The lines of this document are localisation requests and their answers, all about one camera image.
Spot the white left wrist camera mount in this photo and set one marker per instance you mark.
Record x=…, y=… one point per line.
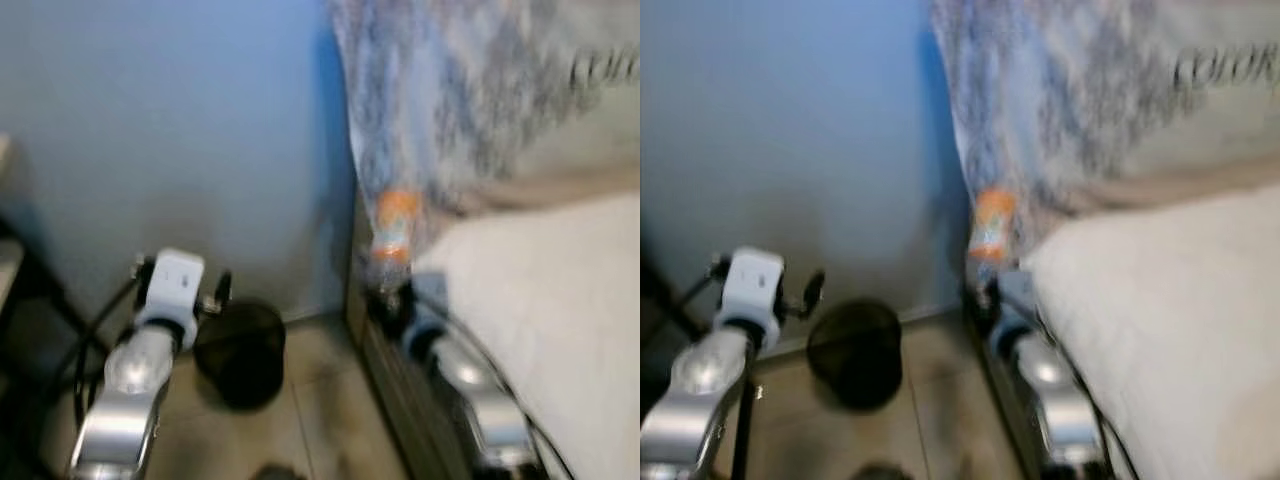
x=755, y=285
x=175, y=280

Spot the white quilted mattress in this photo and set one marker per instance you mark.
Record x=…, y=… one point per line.
x=1180, y=330
x=560, y=330

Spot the blue grey patterned fabric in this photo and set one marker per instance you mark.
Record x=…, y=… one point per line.
x=420, y=100
x=1020, y=100

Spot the beige cushion with dark print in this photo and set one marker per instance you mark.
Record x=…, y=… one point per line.
x=1220, y=130
x=600, y=130

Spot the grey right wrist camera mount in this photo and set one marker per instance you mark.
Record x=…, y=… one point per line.
x=428, y=308
x=1015, y=300

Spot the plastic bottle with orange label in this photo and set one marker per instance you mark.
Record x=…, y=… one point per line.
x=993, y=225
x=395, y=230

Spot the black waste bin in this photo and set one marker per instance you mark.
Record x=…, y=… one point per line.
x=855, y=350
x=240, y=350

